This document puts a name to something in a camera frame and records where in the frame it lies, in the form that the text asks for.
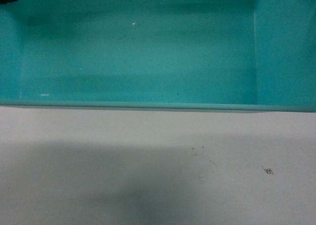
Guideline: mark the teal plastic bin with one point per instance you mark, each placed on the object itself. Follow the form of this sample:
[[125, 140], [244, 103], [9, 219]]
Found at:
[[247, 55]]

